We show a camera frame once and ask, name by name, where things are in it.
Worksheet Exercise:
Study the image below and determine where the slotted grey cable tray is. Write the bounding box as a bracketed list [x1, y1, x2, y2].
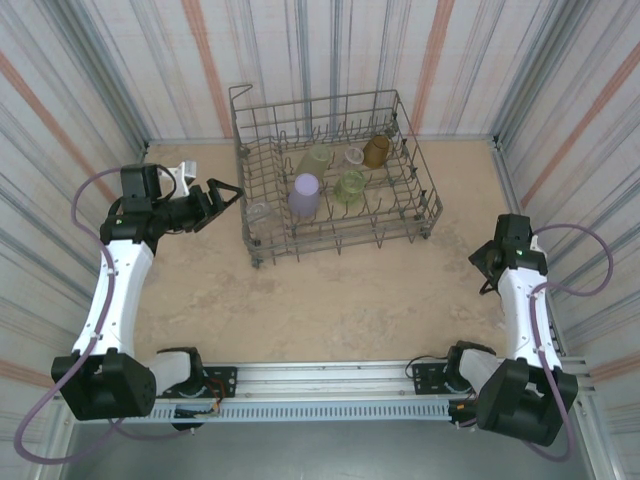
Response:
[72, 402, 454, 425]

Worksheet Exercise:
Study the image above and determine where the aluminium mounting rail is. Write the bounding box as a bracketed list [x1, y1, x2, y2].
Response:
[52, 357, 599, 401]

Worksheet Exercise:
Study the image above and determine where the grey metal panel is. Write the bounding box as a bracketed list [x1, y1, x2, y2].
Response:
[34, 422, 621, 480]

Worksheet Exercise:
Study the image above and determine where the lavender plastic cup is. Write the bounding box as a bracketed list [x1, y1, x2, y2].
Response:
[287, 172, 321, 217]

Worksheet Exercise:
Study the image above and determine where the clear round glass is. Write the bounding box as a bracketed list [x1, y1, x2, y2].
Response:
[245, 201, 274, 236]

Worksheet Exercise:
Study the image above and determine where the amber translucent cup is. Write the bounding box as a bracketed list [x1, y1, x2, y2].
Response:
[362, 134, 391, 170]

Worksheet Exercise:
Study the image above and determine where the grey wire dish rack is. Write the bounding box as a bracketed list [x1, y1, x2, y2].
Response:
[228, 84, 444, 269]

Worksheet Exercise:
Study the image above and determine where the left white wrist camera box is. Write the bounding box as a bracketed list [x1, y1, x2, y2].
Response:
[158, 159, 199, 199]

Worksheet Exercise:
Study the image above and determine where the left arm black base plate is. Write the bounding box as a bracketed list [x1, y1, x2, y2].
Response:
[148, 366, 239, 400]

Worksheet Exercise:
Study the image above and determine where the yellow-green translucent cup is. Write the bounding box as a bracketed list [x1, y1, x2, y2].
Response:
[332, 169, 366, 205]

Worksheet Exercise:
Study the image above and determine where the pale green frosted cup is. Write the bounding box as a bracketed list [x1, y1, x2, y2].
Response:
[298, 144, 332, 177]

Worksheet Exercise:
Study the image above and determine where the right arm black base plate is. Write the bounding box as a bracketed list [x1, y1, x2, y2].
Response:
[412, 360, 503, 396]

